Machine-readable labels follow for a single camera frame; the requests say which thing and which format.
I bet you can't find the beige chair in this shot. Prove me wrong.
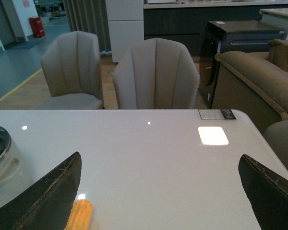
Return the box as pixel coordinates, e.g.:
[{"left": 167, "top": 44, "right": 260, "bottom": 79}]
[
  {"left": 39, "top": 31, "right": 104, "bottom": 110},
  {"left": 113, "top": 38, "right": 200, "bottom": 109},
  {"left": 263, "top": 120, "right": 288, "bottom": 170}
]

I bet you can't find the dark kitchen counter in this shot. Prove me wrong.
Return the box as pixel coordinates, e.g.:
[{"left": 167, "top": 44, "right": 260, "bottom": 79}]
[{"left": 144, "top": 0, "right": 288, "bottom": 57}]

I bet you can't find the white electric cooking pot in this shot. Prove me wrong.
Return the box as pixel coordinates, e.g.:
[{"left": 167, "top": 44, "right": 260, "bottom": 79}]
[{"left": 0, "top": 126, "right": 32, "bottom": 193}]

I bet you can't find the beige chair left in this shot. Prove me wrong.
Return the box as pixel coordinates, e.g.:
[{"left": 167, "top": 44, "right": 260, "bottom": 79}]
[{"left": 39, "top": 31, "right": 104, "bottom": 110}]

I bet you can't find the table label sticker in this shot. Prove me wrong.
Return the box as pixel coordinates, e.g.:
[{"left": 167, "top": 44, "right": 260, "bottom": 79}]
[{"left": 198, "top": 109, "right": 236, "bottom": 120}]

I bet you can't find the beige chair middle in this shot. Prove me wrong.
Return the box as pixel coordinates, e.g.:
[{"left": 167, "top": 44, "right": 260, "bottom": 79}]
[{"left": 113, "top": 38, "right": 200, "bottom": 109}]

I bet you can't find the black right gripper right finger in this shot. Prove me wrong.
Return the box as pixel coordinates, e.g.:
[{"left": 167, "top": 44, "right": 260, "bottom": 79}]
[{"left": 238, "top": 154, "right": 288, "bottom": 230}]

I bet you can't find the white cabinet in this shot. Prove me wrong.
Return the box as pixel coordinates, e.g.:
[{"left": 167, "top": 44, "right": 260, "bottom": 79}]
[{"left": 106, "top": 0, "right": 144, "bottom": 63}]

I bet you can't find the yellow corn cob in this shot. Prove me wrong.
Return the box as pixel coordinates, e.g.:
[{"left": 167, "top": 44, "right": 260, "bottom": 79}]
[{"left": 64, "top": 199, "right": 94, "bottom": 230}]

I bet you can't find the beige chair at right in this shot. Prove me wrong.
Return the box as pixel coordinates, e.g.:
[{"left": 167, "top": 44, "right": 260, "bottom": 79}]
[{"left": 263, "top": 120, "right": 288, "bottom": 170}]

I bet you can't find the grey-green curtain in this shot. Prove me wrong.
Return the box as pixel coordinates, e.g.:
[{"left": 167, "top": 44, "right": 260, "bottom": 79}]
[{"left": 63, "top": 0, "right": 111, "bottom": 52}]

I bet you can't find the brown fabric sofa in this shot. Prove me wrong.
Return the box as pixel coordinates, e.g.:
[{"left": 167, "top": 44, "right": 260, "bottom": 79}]
[{"left": 212, "top": 39, "right": 288, "bottom": 132}]

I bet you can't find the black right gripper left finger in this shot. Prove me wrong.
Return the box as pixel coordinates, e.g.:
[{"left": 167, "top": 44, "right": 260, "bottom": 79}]
[{"left": 0, "top": 152, "right": 82, "bottom": 230}]

